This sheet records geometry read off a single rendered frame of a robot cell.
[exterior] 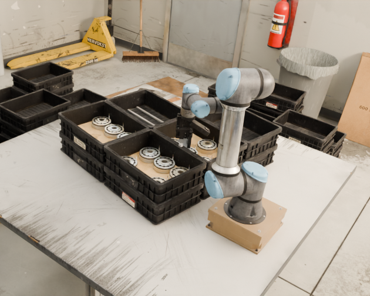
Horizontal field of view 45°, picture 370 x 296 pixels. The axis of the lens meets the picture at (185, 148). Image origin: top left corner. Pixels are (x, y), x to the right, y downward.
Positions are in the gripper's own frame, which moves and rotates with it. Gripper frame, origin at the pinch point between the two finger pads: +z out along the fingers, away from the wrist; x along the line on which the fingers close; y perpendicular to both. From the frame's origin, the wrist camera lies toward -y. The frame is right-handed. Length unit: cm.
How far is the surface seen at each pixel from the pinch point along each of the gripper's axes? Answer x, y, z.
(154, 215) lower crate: 40.8, 15.2, 10.0
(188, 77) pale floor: -310, -19, 86
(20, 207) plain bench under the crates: 35, 75, 15
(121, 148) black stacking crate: 8.4, 32.8, -3.3
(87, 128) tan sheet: -19, 54, 2
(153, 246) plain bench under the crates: 55, 15, 15
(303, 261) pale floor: -13, -84, 85
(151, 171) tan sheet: 18.0, 17.9, 2.0
